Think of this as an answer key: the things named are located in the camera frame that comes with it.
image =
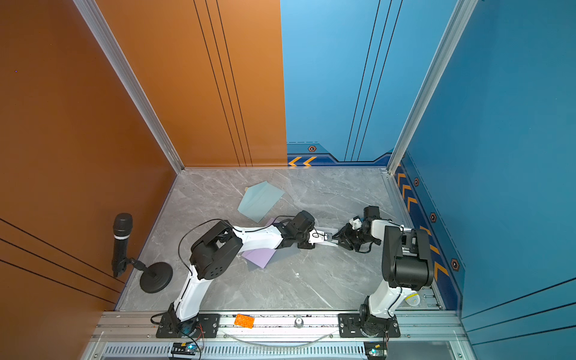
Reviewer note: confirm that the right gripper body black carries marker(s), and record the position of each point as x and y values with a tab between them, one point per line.
354	238

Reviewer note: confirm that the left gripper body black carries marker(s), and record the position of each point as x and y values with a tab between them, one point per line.
303	240

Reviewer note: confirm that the plain white paper sheet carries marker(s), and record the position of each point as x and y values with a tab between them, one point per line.
332	243

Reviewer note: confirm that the purple envelope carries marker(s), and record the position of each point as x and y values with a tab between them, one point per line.
261	254

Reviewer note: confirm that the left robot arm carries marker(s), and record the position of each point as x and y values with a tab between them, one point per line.
213	253

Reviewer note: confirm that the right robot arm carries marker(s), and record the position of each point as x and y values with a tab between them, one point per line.
407	267

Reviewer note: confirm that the teal envelope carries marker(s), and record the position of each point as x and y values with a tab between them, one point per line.
258	200

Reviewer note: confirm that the orange lego brick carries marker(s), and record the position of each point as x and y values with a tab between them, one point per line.
244	321

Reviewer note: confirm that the right green circuit board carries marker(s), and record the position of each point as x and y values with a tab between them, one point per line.
375	350

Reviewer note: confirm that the green circuit board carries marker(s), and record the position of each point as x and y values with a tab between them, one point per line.
375	350
185	350

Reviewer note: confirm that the black microphone on stand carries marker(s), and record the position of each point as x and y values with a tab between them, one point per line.
154	278

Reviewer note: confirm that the left green circuit board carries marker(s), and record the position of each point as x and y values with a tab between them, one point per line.
185	350

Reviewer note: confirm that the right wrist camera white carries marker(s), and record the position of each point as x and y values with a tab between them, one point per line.
356	223

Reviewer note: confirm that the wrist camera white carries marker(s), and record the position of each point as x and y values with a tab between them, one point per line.
317	236
356	223

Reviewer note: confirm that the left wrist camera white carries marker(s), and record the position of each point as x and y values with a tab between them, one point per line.
317	236

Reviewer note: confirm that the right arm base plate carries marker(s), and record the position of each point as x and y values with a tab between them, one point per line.
351	325

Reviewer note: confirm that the silver knob on rail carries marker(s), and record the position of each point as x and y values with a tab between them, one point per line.
299	322

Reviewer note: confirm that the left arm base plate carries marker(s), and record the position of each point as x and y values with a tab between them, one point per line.
204	325

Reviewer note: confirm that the aluminium front rail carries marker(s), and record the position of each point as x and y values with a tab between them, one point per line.
278	326

